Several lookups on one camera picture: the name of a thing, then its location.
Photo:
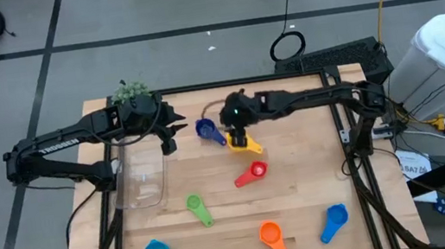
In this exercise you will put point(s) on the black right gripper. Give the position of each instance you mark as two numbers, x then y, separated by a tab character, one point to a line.
238	109

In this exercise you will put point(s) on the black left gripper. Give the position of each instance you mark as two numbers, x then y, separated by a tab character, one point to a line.
140	114

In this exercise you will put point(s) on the yellow measuring cup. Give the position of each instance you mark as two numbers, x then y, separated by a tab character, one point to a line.
254	146

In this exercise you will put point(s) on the dark blue measuring cup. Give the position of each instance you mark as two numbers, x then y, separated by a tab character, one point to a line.
206	130

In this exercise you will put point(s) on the red measuring cup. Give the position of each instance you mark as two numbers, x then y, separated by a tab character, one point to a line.
251	173

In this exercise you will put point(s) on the green measuring cup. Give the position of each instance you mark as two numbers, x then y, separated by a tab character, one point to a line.
197	206

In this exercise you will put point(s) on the orange measuring cup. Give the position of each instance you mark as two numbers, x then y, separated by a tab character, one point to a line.
272	233

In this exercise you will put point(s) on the medium blue measuring cup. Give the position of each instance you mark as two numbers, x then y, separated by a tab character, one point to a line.
335	217

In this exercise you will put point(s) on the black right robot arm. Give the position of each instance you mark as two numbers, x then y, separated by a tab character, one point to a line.
310	97

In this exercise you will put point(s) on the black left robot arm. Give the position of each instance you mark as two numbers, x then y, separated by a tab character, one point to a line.
55	143

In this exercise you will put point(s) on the clear plastic basket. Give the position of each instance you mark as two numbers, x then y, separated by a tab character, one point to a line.
144	188

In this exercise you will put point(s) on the green succulent plant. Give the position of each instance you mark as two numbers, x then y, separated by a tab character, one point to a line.
128	92

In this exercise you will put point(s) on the white power strip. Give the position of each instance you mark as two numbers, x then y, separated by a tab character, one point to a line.
382	132

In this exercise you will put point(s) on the white paper sign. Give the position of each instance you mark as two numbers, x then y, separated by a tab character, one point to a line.
413	161

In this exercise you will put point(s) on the yellow plug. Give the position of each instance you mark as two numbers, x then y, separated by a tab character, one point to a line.
439	122

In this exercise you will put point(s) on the small blue object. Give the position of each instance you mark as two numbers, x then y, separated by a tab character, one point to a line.
441	205

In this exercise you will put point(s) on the white trash bin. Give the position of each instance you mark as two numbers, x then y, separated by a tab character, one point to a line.
443	50

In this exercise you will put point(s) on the black aluminium table frame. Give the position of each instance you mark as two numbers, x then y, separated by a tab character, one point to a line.
242	81

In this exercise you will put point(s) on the silver metal bracket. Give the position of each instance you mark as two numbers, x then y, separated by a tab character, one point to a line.
345	135

